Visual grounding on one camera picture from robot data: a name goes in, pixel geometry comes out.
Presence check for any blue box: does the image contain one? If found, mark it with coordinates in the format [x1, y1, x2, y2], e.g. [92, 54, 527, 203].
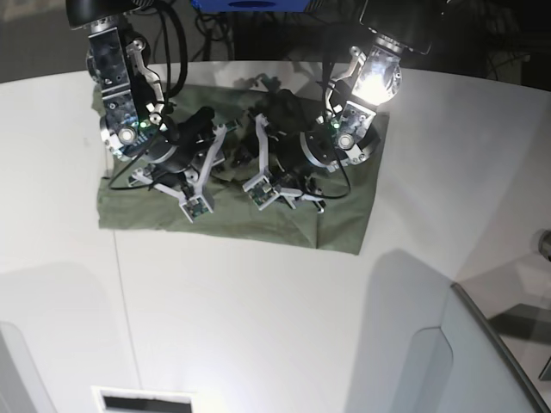
[191, 0, 309, 13]

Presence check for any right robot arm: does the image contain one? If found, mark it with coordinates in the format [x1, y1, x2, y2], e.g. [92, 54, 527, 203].
[65, 1, 214, 174]

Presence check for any green t-shirt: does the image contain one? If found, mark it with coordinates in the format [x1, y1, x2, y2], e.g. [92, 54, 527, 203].
[92, 83, 391, 257]

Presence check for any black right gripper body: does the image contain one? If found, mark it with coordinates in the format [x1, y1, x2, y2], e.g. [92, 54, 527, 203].
[148, 106, 214, 174]

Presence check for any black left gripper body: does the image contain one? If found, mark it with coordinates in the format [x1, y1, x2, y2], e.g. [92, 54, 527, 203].
[262, 89, 313, 172]

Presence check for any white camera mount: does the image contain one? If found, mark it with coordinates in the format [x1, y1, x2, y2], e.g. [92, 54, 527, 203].
[242, 114, 325, 214]
[128, 120, 242, 222]

